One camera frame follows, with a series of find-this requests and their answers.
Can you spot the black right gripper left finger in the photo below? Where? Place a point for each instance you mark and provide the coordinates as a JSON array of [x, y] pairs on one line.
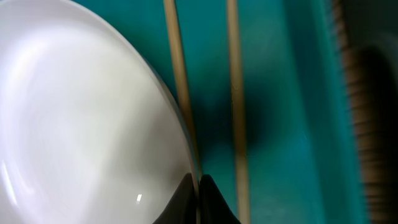
[[182, 207]]

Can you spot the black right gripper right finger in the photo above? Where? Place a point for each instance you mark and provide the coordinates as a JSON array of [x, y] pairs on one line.
[[213, 207]]

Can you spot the large white plate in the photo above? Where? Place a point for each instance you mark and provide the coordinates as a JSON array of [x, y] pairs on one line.
[[89, 132]]

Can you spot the wooden chopstick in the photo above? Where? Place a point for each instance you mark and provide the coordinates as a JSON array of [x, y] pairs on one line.
[[180, 75], [238, 112]]

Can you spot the grey dishwasher rack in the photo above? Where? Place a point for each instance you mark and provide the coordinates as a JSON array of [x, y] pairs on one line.
[[369, 35]]

